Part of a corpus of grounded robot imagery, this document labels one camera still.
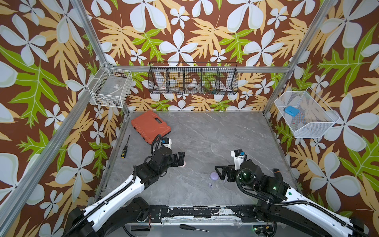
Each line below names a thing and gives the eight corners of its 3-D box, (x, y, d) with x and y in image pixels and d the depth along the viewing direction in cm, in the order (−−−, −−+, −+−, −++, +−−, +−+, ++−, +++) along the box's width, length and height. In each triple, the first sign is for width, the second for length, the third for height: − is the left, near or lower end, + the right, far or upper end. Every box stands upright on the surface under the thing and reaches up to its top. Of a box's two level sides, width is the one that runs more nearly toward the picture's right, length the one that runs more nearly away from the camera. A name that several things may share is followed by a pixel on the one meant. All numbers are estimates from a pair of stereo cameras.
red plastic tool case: (130, 125, 113) (128, 121, 109) (151, 112, 122) (150, 108, 118) (150, 146, 101) (149, 142, 97) (172, 130, 110) (171, 126, 106)
